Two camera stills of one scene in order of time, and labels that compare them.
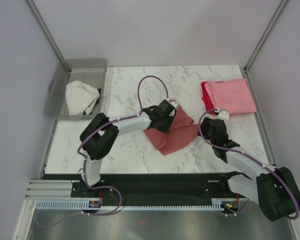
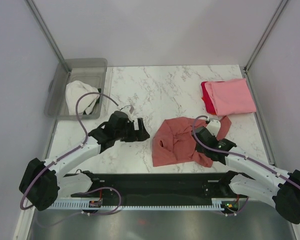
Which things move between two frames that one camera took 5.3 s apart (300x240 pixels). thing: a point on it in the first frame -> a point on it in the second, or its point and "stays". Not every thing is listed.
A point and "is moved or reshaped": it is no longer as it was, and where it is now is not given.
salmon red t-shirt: x=183 y=131 is moved or reshaped
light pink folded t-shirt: x=233 y=96 stays
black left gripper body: x=165 y=125 -> x=126 y=134
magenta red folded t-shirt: x=206 y=98 stays
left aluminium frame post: x=48 y=35 stays
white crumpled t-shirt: x=81 y=98 stays
